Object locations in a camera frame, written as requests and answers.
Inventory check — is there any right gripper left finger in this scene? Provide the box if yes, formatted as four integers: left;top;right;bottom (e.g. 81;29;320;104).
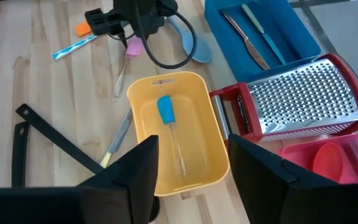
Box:
0;134;161;224

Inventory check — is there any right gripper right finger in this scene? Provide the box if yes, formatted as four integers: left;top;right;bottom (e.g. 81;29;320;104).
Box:
227;133;358;224

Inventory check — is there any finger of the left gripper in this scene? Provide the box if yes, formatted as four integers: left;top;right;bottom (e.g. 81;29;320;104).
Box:
84;7;113;22
91;20;114;35

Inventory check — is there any small orange silicone spatula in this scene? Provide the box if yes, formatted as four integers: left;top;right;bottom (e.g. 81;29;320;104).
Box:
74;21;93;37

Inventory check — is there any small pink silicone spatula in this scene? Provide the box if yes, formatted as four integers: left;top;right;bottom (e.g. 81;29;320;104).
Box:
112;36;145;102

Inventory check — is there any teal-patterned handle table knife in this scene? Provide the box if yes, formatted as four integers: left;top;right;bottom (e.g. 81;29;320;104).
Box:
51;33;98;62

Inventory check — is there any black solid nylon spoon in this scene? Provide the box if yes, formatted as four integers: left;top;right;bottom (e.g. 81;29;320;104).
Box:
10;121;30;189

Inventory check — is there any black slotted turner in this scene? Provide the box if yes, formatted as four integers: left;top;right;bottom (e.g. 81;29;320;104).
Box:
14;103;105;175

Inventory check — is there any light blue plastic spoon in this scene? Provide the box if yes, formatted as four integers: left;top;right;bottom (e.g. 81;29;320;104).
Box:
165;14;213;64

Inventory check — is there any cream-handled table knife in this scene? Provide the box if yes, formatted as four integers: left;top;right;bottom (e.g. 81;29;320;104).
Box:
99;107;134;169

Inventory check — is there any small blue silicone spatula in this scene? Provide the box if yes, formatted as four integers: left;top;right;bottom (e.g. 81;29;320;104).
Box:
156;94;188;178

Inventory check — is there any all-steel table knife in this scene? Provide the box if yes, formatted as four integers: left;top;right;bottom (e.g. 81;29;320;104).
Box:
221;10;271;71

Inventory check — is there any green-handled table knife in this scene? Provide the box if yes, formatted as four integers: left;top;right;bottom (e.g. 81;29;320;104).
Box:
240;2;288;65

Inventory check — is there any yellow plastic bin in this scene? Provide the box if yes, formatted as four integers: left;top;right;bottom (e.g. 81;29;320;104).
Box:
126;70;231;198

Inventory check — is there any red steel box grater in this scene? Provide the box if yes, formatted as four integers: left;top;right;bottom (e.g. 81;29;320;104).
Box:
209;52;358;144

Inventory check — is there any teal plastic bin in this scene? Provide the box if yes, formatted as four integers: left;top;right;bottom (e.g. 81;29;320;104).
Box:
203;0;322;83

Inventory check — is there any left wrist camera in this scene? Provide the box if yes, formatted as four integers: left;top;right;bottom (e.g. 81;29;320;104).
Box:
154;0;180;21

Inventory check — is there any black left camera cable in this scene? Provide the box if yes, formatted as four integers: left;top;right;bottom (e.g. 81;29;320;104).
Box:
134;0;198;70

